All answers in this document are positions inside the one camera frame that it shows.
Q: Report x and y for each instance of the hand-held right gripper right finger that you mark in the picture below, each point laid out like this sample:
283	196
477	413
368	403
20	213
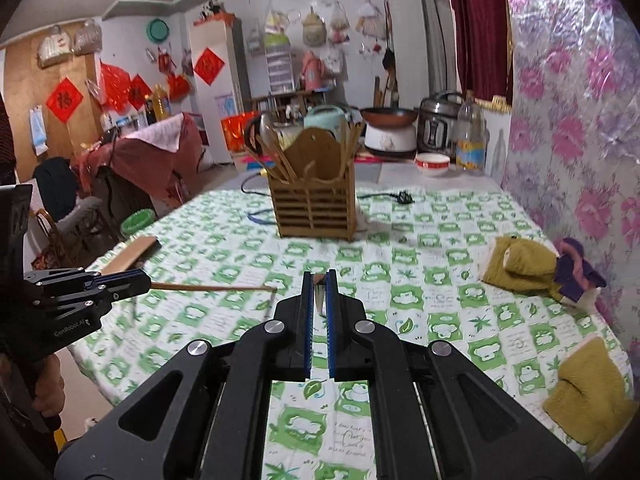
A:
331	325

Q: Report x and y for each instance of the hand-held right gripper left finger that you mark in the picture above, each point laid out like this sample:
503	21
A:
309	325

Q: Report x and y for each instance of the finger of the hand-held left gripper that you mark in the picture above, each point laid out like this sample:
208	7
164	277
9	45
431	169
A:
75	297
75	277

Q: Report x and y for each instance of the wooden chopstick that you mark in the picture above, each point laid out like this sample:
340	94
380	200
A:
260	161
210	286
318	285

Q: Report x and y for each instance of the wooden utensil holder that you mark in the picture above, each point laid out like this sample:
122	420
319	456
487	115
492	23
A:
312	210

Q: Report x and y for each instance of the person's left forearm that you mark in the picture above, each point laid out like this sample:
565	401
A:
17	425

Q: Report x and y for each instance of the person's left hand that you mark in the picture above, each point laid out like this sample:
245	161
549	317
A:
49	390

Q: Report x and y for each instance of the brown flat board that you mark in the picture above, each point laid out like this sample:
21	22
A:
132	255

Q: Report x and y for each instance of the green plastic bucket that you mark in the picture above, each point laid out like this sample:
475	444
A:
136	222

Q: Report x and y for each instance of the black cushioned chair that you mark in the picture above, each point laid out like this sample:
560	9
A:
55	180

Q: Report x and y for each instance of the green patterned tablecloth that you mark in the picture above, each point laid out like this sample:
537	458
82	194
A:
425	270

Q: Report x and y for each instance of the red cloth covered furniture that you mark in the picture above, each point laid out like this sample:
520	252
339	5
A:
145	160

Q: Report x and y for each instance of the red and blue mat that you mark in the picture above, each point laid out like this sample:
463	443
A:
247	164

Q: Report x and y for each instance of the red diamond paper decoration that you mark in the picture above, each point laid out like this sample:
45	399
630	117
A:
64	100
209	66
139	92

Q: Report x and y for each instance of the white red-rimmed bowl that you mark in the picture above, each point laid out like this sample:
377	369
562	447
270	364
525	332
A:
432	164

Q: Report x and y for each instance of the yellow cooking oil bottle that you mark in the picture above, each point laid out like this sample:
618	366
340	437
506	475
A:
161	105

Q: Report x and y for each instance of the red fan-shaped paper decoration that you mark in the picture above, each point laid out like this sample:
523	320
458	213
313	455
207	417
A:
115	87

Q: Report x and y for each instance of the white electric cooker base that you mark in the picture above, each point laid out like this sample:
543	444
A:
390	140

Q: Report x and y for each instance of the wooden spoon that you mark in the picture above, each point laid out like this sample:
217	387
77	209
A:
270	130

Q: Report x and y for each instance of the black electric kettle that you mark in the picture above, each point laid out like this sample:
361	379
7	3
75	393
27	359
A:
252	130

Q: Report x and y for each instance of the yellow knitted mitten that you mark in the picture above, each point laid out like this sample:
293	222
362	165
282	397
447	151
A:
585	395
525	265

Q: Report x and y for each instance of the red gift bag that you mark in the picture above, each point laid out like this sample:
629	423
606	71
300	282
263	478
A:
232	132

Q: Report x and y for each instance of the teal rice cooker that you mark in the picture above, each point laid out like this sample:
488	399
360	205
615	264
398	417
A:
322	117

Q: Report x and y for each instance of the brown wok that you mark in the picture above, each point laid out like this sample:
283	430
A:
390	117

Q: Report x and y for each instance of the silver pressure cooker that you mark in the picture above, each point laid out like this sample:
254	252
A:
437	130

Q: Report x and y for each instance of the clear plastic bottle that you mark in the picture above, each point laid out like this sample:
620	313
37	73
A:
471	150

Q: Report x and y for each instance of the clear storage bag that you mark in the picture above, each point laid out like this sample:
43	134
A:
55	49
88	37

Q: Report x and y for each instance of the small red hanging ornament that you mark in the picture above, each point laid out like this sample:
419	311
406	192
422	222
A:
165	60

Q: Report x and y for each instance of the leaning wooden sticks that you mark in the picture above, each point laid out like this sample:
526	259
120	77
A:
387	92

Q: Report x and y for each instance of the pink thermos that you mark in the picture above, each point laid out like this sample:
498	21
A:
312	72

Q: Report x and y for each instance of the plastic drawer unit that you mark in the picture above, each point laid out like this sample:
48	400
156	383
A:
278	67

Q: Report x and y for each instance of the green domed lid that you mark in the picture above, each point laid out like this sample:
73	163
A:
276	39

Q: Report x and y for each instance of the hanging beige basket bag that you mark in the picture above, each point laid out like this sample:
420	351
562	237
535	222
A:
315	27

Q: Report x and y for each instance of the hanging clear plastic bag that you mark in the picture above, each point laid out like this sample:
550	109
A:
340	25

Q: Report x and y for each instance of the dark red curtain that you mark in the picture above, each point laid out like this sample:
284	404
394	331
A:
480	25

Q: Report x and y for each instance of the wall calendar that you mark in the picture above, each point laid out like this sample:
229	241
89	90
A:
39	130

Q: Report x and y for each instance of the green wall basin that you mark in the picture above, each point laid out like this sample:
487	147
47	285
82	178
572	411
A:
158	31

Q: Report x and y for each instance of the floral plastic wall sheet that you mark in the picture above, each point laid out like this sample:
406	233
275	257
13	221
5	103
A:
575	110

